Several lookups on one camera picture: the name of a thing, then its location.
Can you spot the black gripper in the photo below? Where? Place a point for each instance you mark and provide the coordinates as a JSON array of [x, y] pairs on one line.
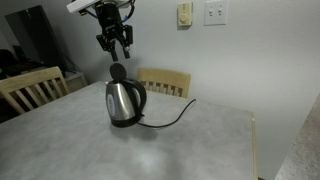
[[109, 20]]

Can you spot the speckled grey countertop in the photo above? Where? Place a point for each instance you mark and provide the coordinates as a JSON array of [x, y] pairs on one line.
[[306, 150]]

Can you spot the wooden chair short slats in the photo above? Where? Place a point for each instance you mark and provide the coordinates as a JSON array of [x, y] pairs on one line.
[[163, 76]]

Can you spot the black flat screen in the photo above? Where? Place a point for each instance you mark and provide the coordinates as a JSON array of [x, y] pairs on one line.
[[33, 36]]

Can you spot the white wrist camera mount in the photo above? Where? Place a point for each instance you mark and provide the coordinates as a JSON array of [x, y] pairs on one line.
[[78, 6]]

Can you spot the stainless steel electric kettle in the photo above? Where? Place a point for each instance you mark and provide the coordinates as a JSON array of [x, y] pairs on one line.
[[120, 103]]

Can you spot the wall outlet plate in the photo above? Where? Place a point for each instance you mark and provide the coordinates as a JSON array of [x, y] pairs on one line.
[[185, 15]]

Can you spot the beige low cabinet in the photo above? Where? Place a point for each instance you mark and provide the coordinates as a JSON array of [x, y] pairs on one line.
[[75, 81]]

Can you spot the wooden chair long slats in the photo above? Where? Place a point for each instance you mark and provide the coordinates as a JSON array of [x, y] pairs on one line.
[[30, 78]]

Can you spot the white double light switch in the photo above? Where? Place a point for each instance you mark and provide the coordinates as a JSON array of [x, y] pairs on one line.
[[216, 13]]

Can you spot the black kettle lid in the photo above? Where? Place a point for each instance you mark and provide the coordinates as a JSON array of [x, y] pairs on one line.
[[118, 71]]

